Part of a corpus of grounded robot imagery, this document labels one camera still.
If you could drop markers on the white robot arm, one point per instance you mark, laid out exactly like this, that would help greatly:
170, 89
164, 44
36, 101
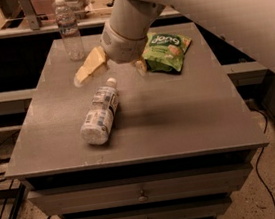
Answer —
248, 25

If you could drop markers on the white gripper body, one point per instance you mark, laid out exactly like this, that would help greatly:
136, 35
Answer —
121, 47

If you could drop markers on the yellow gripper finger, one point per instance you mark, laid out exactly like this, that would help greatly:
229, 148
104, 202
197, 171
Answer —
95, 64
141, 67

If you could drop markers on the blue label plastic bottle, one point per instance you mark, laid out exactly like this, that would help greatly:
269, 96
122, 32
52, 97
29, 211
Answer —
98, 122

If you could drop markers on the clear empty water bottle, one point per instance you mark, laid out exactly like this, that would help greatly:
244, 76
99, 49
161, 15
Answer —
68, 28

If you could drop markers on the grey metal rail frame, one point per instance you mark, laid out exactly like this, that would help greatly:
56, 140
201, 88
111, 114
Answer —
27, 17

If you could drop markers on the round drawer knob upper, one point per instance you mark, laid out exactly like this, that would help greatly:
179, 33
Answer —
143, 197

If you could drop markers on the grey drawer cabinet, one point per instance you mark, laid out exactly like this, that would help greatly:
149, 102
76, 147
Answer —
185, 139

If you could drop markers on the black metal stand leg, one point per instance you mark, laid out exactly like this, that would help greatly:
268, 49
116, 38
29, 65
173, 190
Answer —
17, 196

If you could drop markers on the green snack bag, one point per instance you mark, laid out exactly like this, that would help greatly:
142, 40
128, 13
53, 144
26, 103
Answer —
165, 52

